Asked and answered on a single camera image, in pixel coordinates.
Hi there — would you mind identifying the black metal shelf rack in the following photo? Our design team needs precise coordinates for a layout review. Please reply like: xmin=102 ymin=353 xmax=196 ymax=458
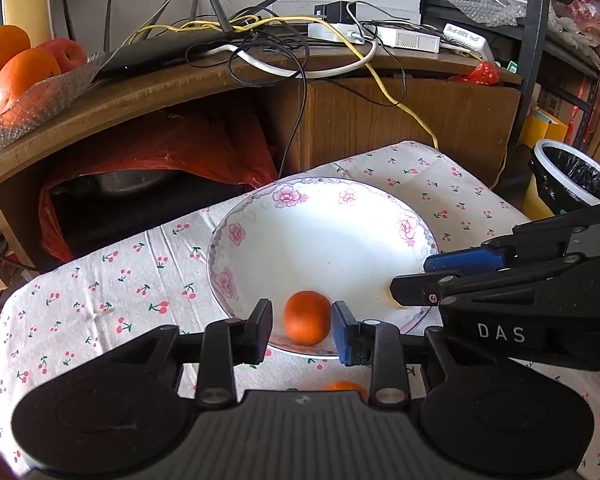
xmin=422 ymin=0 xmax=600 ymax=145

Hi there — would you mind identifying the small mandarin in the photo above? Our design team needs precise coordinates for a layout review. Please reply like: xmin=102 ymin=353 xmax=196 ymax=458
xmin=323 ymin=380 xmax=368 ymax=402

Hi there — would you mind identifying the white coiled cable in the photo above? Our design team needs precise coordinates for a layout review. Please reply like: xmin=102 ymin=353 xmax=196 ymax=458
xmin=199 ymin=34 xmax=378 ymax=80

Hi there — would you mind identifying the yellow network cable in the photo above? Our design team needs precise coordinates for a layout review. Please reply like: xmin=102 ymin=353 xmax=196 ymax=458
xmin=124 ymin=15 xmax=510 ymax=191

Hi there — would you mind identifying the yellow trash bin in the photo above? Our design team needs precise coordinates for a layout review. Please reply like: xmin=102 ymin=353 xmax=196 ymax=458
xmin=521 ymin=139 xmax=600 ymax=220

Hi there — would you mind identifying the white network box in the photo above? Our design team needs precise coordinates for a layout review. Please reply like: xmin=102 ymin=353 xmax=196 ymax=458
xmin=443 ymin=23 xmax=495 ymax=63

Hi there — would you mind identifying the glass fruit dish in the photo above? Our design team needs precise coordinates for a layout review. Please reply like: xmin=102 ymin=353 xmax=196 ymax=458
xmin=0 ymin=53 xmax=108 ymax=151

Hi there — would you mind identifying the red apple in dish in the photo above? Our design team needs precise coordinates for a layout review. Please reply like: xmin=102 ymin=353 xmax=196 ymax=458
xmin=41 ymin=38 xmax=87 ymax=74

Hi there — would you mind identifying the wooden tv cabinet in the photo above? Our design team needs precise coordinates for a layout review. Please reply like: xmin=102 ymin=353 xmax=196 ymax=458
xmin=0 ymin=54 xmax=520 ymax=269

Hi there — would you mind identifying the white floral ceramic bowl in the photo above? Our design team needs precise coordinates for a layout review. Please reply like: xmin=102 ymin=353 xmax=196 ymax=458
xmin=207 ymin=178 xmax=438 ymax=360

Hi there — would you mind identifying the small red plastic bag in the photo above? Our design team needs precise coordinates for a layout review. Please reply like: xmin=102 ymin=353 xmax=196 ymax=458
xmin=451 ymin=61 xmax=501 ymax=86

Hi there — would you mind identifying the mandarin orange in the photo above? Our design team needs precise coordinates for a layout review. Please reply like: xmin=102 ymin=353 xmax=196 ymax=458
xmin=283 ymin=290 xmax=330 ymax=346

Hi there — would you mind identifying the white power strip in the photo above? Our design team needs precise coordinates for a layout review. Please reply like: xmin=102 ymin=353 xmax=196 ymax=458
xmin=308 ymin=23 xmax=440 ymax=54

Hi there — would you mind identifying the front large orange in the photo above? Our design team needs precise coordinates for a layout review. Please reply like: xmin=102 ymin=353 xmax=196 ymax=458
xmin=0 ymin=48 xmax=61 ymax=115

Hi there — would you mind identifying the black wifi router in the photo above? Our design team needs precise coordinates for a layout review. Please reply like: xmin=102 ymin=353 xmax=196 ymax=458
xmin=59 ymin=0 xmax=286 ymax=79

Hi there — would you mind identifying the black power adapter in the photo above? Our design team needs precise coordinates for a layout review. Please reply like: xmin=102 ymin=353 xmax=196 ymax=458
xmin=313 ymin=0 xmax=356 ymax=25

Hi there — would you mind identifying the black power cable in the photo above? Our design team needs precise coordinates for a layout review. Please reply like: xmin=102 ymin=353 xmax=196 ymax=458
xmin=184 ymin=24 xmax=412 ymax=179

